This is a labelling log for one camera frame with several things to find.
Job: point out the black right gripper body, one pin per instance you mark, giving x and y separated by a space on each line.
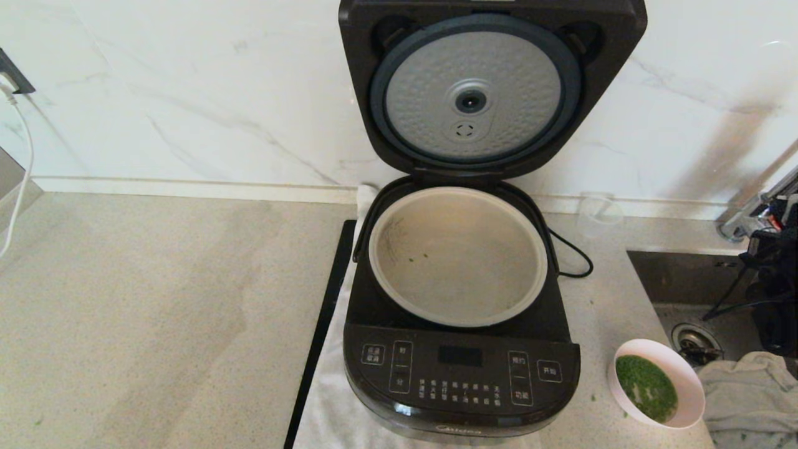
776 268

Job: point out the white round bowl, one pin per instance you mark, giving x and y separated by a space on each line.
691 381

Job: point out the chopped green vegetables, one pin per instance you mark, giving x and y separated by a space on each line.
646 388

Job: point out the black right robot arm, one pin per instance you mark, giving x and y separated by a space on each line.
779 330

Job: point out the grey inner cooking pot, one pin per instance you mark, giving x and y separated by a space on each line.
458 262

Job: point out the chrome faucet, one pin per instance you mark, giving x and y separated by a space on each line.
732 227

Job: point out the stainless steel sink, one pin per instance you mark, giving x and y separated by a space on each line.
686 280

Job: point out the metal sink drain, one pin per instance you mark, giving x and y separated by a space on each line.
691 340

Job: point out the grey crumpled cloth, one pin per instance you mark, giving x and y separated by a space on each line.
748 399

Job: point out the clear plastic cup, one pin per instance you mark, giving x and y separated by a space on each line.
598 215

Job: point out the black flat strip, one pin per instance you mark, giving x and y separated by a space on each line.
324 312

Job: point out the white towel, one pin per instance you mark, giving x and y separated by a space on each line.
324 405

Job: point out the grey side panel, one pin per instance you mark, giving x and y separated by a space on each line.
9 181

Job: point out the white plug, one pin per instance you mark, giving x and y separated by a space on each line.
7 84

